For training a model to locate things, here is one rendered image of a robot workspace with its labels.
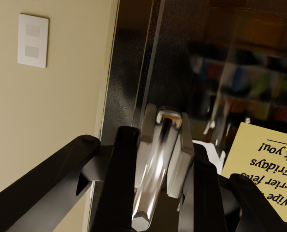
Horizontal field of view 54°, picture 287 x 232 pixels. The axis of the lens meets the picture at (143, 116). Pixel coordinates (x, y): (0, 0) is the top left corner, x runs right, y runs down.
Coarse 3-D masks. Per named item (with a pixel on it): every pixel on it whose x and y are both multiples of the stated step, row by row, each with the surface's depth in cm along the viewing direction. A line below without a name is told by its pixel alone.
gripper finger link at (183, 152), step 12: (180, 132) 17; (180, 144) 15; (192, 144) 16; (180, 156) 15; (192, 156) 15; (168, 168) 18; (180, 168) 15; (168, 180) 16; (180, 180) 15; (168, 192) 16; (180, 192) 15
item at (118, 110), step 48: (144, 0) 20; (192, 0) 19; (240, 0) 19; (144, 48) 21; (192, 48) 20; (240, 48) 20; (144, 96) 22; (192, 96) 21; (240, 96) 21; (96, 192) 25
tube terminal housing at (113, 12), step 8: (112, 0) 21; (112, 8) 21; (112, 16) 21; (112, 24) 21; (112, 32) 22; (104, 56) 22; (104, 64) 22; (104, 72) 23; (104, 80) 23; (104, 88) 23; (104, 96) 23; (96, 120) 24; (96, 128) 24; (96, 136) 24; (88, 192) 26; (88, 200) 27; (88, 208) 27; (88, 216) 27
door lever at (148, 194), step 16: (160, 112) 17; (176, 112) 17; (160, 128) 17; (176, 128) 17; (160, 144) 17; (160, 160) 18; (144, 176) 18; (160, 176) 18; (144, 192) 19; (144, 208) 19; (144, 224) 19
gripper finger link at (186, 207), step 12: (192, 168) 14; (204, 168) 14; (216, 168) 14; (192, 180) 13; (204, 180) 13; (216, 180) 13; (192, 192) 12; (204, 192) 12; (216, 192) 12; (180, 204) 14; (192, 204) 11; (204, 204) 11; (216, 204) 11; (180, 216) 13; (192, 216) 10; (204, 216) 10; (216, 216) 10; (180, 228) 12; (192, 228) 10; (204, 228) 10; (216, 228) 10
